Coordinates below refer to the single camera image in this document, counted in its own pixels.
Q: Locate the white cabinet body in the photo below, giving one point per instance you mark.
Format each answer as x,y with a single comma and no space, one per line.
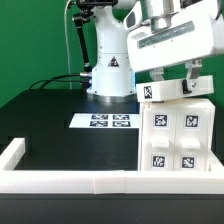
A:
176,104

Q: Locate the white door panel with tags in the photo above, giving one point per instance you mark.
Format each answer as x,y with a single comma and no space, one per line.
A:
158,137

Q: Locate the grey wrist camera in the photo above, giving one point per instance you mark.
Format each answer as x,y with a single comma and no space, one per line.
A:
134,19

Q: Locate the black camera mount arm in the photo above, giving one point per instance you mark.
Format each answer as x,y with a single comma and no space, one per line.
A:
84,16

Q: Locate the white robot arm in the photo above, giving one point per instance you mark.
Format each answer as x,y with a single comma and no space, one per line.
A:
113,79

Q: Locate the white box with tags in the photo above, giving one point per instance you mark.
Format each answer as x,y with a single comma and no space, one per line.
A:
173,89

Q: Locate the white U-shaped border fence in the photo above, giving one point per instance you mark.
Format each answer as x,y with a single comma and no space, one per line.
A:
12,181

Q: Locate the white flat top panel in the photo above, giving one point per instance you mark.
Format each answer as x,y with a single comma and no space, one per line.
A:
103,120

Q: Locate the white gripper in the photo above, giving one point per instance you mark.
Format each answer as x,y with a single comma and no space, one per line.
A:
190,38

